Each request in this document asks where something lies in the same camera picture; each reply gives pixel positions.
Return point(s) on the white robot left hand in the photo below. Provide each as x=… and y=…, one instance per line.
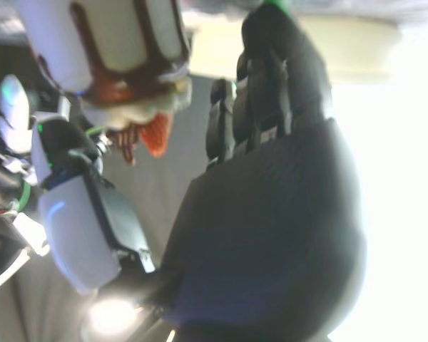
x=264, y=221

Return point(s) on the white cake with chocolate drip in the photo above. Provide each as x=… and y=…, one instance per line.
x=110, y=42

